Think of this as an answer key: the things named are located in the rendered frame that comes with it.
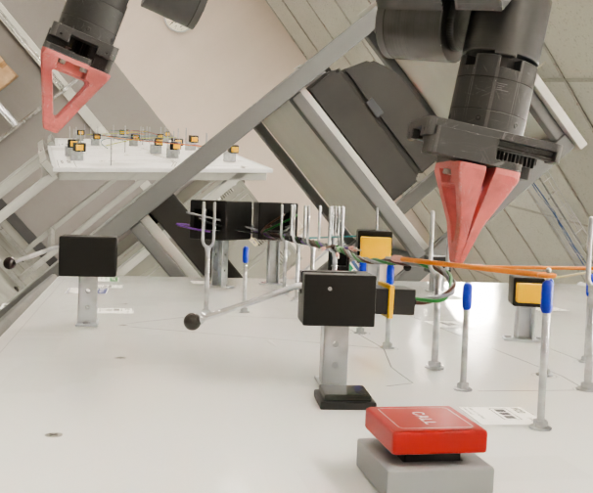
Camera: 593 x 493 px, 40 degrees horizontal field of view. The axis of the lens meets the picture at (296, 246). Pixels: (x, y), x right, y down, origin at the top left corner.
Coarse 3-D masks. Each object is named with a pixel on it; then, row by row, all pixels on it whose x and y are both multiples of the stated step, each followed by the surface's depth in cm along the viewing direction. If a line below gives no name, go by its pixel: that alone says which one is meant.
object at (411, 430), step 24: (384, 408) 44; (408, 408) 44; (432, 408) 45; (384, 432) 41; (408, 432) 40; (432, 432) 40; (456, 432) 40; (480, 432) 41; (408, 456) 41; (432, 456) 41; (456, 456) 41
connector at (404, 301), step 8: (376, 288) 64; (384, 288) 64; (400, 288) 65; (408, 288) 65; (376, 296) 64; (384, 296) 64; (400, 296) 64; (408, 296) 64; (376, 304) 64; (384, 304) 64; (400, 304) 64; (408, 304) 64; (376, 312) 64; (384, 312) 64; (400, 312) 64; (408, 312) 64
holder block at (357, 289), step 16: (304, 272) 64; (320, 272) 64; (336, 272) 65; (352, 272) 65; (304, 288) 62; (320, 288) 62; (336, 288) 63; (352, 288) 63; (368, 288) 63; (304, 304) 62; (320, 304) 62; (336, 304) 63; (352, 304) 63; (368, 304) 63; (304, 320) 62; (320, 320) 63; (336, 320) 63; (352, 320) 63; (368, 320) 63
